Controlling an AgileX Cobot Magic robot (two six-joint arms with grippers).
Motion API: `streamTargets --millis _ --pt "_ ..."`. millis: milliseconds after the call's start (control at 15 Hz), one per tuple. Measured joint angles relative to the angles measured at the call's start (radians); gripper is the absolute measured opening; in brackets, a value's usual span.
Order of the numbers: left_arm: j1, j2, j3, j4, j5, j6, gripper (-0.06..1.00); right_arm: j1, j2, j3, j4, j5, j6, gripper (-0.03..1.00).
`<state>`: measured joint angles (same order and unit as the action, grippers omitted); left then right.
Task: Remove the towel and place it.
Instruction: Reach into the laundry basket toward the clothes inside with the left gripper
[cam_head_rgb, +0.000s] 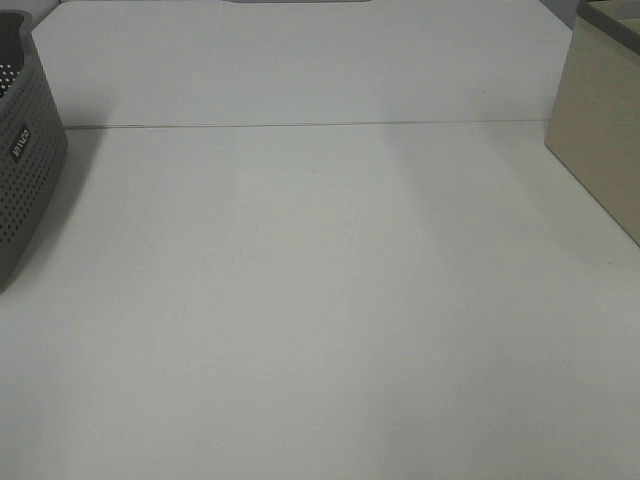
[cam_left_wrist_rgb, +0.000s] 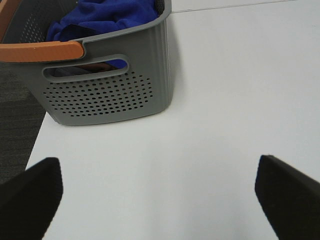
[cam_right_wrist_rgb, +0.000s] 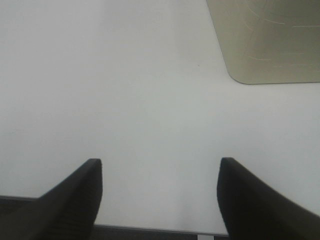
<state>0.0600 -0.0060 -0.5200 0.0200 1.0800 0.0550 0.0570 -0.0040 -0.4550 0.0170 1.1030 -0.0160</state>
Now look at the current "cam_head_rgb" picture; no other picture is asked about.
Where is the beige storage box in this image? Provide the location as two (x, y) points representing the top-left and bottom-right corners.
(545, 1), (639, 241)

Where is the grey perforated plastic basket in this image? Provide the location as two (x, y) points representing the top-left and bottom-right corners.
(1, 10), (68, 287)

